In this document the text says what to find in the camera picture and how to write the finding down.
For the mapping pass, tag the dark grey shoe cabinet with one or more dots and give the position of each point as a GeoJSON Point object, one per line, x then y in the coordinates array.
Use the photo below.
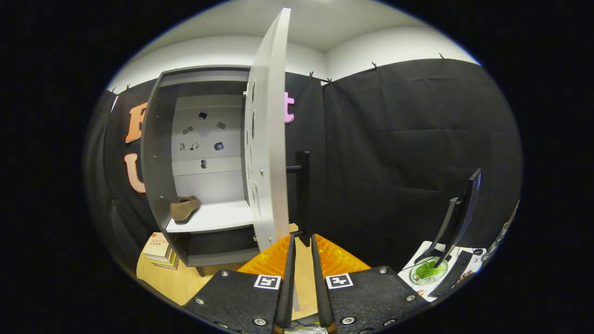
{"type": "Point", "coordinates": [155, 162]}

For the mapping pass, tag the round dish with green content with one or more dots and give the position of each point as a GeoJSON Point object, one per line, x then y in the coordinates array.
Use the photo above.
{"type": "Point", "coordinates": [427, 271]}

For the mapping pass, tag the brown fuzzy shoe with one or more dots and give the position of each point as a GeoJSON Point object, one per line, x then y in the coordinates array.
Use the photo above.
{"type": "Point", "coordinates": [183, 208]}

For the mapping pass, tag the black computer monitor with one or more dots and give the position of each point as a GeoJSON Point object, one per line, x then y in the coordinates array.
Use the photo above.
{"type": "Point", "coordinates": [468, 204]}

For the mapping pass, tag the beige book with red print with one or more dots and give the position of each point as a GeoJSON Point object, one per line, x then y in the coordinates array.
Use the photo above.
{"type": "Point", "coordinates": [157, 245]}

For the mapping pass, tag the yellow edged book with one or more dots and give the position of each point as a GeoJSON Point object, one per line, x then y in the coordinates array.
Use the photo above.
{"type": "Point", "coordinates": [169, 263]}

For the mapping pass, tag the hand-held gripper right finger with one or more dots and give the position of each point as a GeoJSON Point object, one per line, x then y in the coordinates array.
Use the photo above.
{"type": "Point", "coordinates": [321, 297]}

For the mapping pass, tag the row of black cloth clips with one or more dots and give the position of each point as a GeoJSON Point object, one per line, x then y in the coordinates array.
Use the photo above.
{"type": "Point", "coordinates": [311, 74]}

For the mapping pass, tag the black keyboard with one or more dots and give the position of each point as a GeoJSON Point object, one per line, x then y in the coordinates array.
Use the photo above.
{"type": "Point", "coordinates": [452, 273]}

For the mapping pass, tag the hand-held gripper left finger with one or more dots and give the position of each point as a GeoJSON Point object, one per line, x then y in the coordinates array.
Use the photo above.
{"type": "Point", "coordinates": [287, 297]}

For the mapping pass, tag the black backdrop cloth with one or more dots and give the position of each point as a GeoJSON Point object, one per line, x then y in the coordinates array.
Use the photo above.
{"type": "Point", "coordinates": [394, 162]}

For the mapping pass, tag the beige shoe cabinet door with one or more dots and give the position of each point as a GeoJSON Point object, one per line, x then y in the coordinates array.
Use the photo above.
{"type": "Point", "coordinates": [269, 139]}

